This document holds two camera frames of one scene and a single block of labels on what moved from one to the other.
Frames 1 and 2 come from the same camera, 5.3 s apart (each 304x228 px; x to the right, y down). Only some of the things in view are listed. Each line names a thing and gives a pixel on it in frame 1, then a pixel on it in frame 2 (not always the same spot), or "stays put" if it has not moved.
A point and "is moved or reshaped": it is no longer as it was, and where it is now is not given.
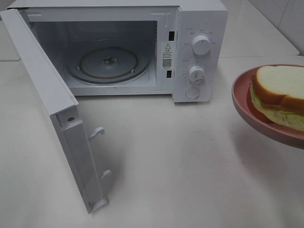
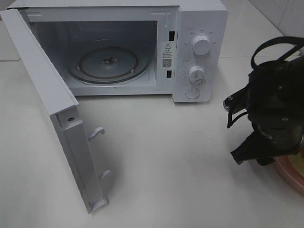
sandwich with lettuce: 277,95 is moved or reshaped
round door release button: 192,93 stays put
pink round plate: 241,94 is moved or reshaped
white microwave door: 60,102 stays put
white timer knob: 196,75 stays put
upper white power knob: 201,45 stays put
